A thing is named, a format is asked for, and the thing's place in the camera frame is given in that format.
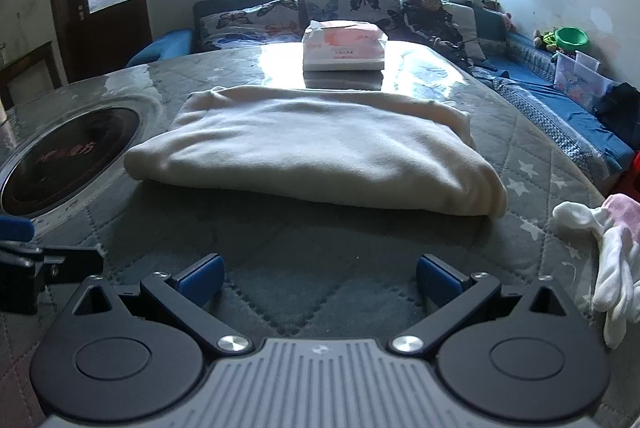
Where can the pink white tissue pack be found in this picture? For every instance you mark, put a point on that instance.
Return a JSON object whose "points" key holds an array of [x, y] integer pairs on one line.
{"points": [[345, 45]]}

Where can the dark cloth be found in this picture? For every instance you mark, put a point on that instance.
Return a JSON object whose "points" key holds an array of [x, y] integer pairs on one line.
{"points": [[620, 112]]}

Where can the grey pillow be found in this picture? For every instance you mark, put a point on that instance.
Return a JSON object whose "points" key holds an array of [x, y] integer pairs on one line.
{"points": [[465, 27]]}

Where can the green stuffed toy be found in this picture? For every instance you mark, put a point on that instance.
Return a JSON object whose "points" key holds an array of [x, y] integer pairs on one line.
{"points": [[546, 40]]}

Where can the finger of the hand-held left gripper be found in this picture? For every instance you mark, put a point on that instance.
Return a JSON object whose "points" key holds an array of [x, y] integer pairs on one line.
{"points": [[65, 265], [15, 228]]}

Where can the butterfly print cushion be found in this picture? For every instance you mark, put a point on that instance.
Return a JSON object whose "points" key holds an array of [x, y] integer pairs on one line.
{"points": [[245, 25], [350, 0]]}

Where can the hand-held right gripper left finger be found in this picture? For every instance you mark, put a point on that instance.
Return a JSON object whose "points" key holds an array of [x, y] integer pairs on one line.
{"points": [[202, 278]]}

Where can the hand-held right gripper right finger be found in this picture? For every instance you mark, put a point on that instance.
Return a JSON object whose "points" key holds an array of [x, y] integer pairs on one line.
{"points": [[440, 280]]}

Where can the clear plastic storage box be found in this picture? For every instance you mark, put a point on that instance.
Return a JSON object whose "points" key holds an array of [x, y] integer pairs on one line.
{"points": [[580, 80]]}

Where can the blue sofa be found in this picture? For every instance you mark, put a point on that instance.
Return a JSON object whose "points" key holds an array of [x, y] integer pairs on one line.
{"points": [[522, 72]]}

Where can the red plastic stool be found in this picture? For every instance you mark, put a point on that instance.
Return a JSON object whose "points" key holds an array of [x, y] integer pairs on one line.
{"points": [[632, 175]]}

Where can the green plastic bowl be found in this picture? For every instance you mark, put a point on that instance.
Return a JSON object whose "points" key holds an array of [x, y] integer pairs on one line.
{"points": [[572, 38]]}

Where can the cream knit garment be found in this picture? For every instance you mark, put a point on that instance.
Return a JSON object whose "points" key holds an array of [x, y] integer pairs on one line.
{"points": [[310, 147]]}

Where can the dark wooden side table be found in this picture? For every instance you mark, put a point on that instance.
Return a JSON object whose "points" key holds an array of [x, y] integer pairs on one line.
{"points": [[35, 67]]}

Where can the round black induction cooker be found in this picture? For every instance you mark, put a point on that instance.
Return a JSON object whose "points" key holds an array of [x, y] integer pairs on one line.
{"points": [[75, 157]]}

